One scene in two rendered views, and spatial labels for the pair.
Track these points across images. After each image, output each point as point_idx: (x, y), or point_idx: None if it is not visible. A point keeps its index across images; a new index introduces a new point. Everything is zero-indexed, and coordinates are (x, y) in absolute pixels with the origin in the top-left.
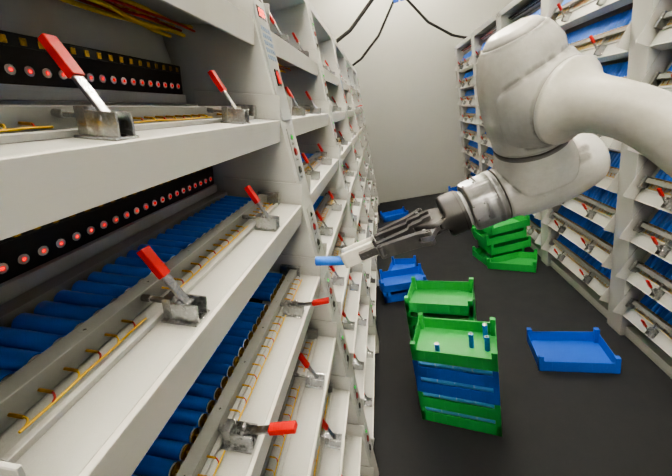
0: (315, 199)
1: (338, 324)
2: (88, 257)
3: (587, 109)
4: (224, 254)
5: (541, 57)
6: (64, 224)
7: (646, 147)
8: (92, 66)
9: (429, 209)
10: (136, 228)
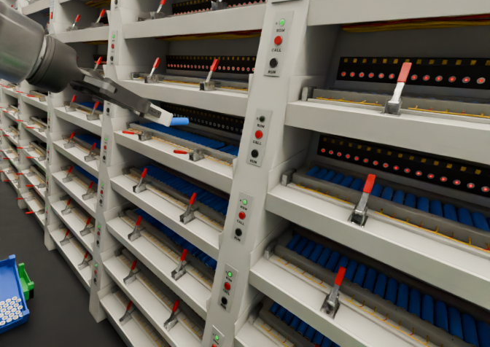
0: (321, 127)
1: (235, 259)
2: (199, 75)
3: None
4: (183, 84)
5: None
6: (197, 60)
7: None
8: (236, 0)
9: (89, 72)
10: (216, 75)
